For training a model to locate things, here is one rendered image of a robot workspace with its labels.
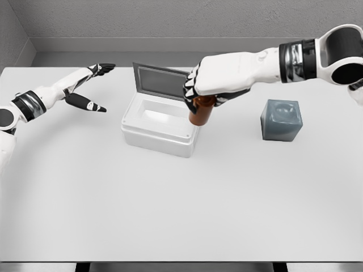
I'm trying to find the white box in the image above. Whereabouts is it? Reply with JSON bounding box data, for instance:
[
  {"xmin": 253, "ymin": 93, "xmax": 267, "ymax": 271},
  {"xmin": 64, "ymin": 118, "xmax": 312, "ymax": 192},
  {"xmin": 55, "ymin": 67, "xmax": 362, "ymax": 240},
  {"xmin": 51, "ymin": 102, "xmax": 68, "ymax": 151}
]
[{"xmin": 120, "ymin": 92, "xmax": 199, "ymax": 159}]

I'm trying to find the brown bottle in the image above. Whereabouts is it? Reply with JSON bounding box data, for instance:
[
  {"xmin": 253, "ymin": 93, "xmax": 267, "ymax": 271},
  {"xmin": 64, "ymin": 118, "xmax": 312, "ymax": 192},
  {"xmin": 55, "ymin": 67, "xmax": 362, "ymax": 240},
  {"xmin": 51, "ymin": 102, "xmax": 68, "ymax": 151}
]
[{"xmin": 188, "ymin": 96, "xmax": 215, "ymax": 126}]

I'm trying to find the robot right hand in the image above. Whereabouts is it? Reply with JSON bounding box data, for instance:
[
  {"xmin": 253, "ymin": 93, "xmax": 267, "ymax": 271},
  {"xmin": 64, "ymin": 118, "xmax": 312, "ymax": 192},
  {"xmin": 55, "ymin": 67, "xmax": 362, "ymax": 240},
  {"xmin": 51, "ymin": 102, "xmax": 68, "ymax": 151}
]
[{"xmin": 183, "ymin": 54, "xmax": 258, "ymax": 116}]

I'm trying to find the grey cube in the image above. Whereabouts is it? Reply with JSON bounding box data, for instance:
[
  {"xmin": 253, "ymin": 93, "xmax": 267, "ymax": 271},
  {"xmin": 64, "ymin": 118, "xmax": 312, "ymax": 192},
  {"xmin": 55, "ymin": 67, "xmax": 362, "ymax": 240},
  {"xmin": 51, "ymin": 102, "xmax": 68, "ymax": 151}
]
[{"xmin": 260, "ymin": 99, "xmax": 304, "ymax": 142}]

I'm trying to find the grey box lid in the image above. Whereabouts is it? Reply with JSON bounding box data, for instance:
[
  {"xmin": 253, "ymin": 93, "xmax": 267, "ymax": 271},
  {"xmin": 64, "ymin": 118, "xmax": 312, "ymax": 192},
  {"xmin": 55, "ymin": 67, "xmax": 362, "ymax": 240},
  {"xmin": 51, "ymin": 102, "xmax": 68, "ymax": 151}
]
[{"xmin": 132, "ymin": 62, "xmax": 190, "ymax": 103}]

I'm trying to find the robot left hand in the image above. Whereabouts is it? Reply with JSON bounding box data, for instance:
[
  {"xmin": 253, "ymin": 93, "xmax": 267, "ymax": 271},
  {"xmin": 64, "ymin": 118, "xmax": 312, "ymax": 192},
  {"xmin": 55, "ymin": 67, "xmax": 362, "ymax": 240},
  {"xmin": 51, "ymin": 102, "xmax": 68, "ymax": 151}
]
[{"xmin": 52, "ymin": 63, "xmax": 116, "ymax": 113}]

